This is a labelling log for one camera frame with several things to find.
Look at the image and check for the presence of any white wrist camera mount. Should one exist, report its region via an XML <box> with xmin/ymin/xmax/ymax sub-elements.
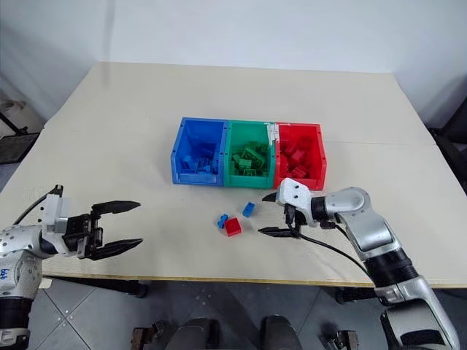
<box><xmin>37</xmin><ymin>192</ymin><xmax>72</xmax><ymax>235</ymax></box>
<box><xmin>275</xmin><ymin>178</ymin><xmax>319</xmax><ymax>228</ymax></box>

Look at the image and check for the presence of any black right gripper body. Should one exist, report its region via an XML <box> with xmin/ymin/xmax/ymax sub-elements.
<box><xmin>282</xmin><ymin>203</ymin><xmax>312</xmax><ymax>235</ymax></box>

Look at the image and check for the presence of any long green toy block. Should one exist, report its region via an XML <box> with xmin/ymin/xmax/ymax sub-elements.
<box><xmin>239</xmin><ymin>144</ymin><xmax>268</xmax><ymax>166</ymax></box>

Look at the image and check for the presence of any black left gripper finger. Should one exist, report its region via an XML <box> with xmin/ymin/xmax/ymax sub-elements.
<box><xmin>90</xmin><ymin>200</ymin><xmax>142</xmax><ymax>220</ymax></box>
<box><xmin>87</xmin><ymin>238</ymin><xmax>144</xmax><ymax>262</ymax></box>

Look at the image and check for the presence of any red square toy block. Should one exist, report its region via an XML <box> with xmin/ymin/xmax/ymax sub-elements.
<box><xmin>223</xmin><ymin>217</ymin><xmax>244</xmax><ymax>238</ymax></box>

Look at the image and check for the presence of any blue plastic bin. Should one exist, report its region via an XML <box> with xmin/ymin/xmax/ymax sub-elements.
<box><xmin>170</xmin><ymin>117</ymin><xmax>229</xmax><ymax>187</ymax></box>

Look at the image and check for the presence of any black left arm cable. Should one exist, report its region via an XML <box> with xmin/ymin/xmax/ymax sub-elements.
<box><xmin>10</xmin><ymin>184</ymin><xmax>65</xmax><ymax>227</ymax></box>

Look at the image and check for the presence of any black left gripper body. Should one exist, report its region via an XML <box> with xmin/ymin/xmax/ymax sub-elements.
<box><xmin>61</xmin><ymin>212</ymin><xmax>105</xmax><ymax>261</ymax></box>

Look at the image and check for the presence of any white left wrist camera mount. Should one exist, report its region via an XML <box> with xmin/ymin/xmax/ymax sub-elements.
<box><xmin>37</xmin><ymin>192</ymin><xmax>72</xmax><ymax>235</ymax></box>

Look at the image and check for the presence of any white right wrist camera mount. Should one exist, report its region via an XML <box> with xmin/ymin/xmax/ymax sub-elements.
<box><xmin>275</xmin><ymin>178</ymin><xmax>319</xmax><ymax>228</ymax></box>

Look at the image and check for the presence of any black metal stand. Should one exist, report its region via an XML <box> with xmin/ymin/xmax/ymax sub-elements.
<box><xmin>0</xmin><ymin>86</ymin><xmax>42</xmax><ymax>166</ymax></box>

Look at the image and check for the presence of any red plastic bin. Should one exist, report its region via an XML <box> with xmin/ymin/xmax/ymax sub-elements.
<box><xmin>271</xmin><ymin>122</ymin><xmax>326</xmax><ymax>192</ymax></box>

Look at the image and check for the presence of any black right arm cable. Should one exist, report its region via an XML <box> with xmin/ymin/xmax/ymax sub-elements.
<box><xmin>286</xmin><ymin>217</ymin><xmax>370</xmax><ymax>276</ymax></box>

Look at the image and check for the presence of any black table frame bar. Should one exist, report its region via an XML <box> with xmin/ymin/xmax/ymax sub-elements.
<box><xmin>334</xmin><ymin>286</ymin><xmax>385</xmax><ymax>306</ymax></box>
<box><xmin>46</xmin><ymin>276</ymin><xmax>150</xmax><ymax>299</ymax></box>

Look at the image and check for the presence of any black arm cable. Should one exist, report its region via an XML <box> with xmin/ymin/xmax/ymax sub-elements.
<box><xmin>10</xmin><ymin>184</ymin><xmax>65</xmax><ymax>227</ymax></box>
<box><xmin>286</xmin><ymin>217</ymin><xmax>370</xmax><ymax>276</ymax></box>

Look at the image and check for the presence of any green plastic bin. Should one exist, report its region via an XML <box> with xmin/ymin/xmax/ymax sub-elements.
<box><xmin>222</xmin><ymin>119</ymin><xmax>277</xmax><ymax>190</ymax></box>

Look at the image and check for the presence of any dark rounded shape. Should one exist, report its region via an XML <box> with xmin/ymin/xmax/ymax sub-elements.
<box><xmin>261</xmin><ymin>314</ymin><xmax>303</xmax><ymax>350</ymax></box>
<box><xmin>174</xmin><ymin>317</ymin><xmax>220</xmax><ymax>350</ymax></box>

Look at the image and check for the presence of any white tape strip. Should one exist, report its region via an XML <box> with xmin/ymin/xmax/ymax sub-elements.
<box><xmin>265</xmin><ymin>122</ymin><xmax>280</xmax><ymax>147</ymax></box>

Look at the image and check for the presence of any black equipment frame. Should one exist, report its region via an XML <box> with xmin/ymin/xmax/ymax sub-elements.
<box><xmin>425</xmin><ymin>74</ymin><xmax>467</xmax><ymax>185</ymax></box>

